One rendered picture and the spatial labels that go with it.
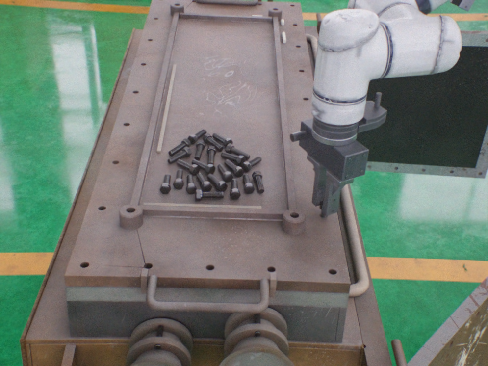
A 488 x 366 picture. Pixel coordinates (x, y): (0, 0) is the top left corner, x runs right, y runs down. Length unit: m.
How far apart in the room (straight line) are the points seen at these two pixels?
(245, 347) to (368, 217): 2.58
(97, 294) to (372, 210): 2.63
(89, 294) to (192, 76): 0.75
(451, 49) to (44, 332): 0.80
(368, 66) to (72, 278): 0.56
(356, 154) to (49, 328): 0.59
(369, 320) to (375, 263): 2.06
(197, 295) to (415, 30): 0.54
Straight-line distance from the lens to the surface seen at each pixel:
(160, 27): 2.03
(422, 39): 1.13
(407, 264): 3.38
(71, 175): 3.88
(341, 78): 1.09
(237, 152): 1.42
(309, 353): 1.25
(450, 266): 3.43
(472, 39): 2.55
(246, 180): 1.33
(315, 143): 1.20
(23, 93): 4.74
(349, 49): 1.08
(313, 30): 2.42
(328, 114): 1.13
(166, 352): 1.16
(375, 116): 1.19
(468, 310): 1.37
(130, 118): 1.57
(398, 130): 2.66
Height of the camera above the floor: 2.12
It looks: 33 degrees down
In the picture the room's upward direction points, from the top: 3 degrees clockwise
